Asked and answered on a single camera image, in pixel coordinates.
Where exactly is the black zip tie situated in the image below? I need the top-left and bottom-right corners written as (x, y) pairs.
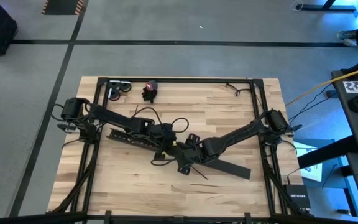
top-left (190, 166), bottom-right (209, 181)

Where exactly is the black mat with hazard stripes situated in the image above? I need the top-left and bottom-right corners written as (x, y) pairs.
top-left (41, 0), bottom-right (84, 16)

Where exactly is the black network switch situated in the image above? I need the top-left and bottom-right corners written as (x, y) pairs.
top-left (283, 184), bottom-right (311, 213)

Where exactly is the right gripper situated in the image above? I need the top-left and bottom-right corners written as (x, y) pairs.
top-left (178, 133), bottom-right (220, 176)

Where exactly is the black raceway cover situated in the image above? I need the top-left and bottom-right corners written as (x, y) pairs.
top-left (194, 157), bottom-right (252, 180)

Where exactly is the yellow hanging cord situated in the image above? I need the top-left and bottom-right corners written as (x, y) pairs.
top-left (286, 64), bottom-right (358, 106)

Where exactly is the black extrusion table frame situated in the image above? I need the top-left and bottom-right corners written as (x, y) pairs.
top-left (45, 76), bottom-right (312, 224)

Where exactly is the loose black cable bundle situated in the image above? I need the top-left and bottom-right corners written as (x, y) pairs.
top-left (225, 82), bottom-right (252, 98)

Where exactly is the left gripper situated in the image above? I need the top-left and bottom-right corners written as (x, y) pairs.
top-left (154, 123), bottom-right (180, 161)

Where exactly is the black slotted cable raceway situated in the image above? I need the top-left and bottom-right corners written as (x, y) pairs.
top-left (105, 128), bottom-right (180, 156)

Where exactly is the white paper sheet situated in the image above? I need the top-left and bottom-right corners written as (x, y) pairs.
top-left (292, 141), bottom-right (323, 183)

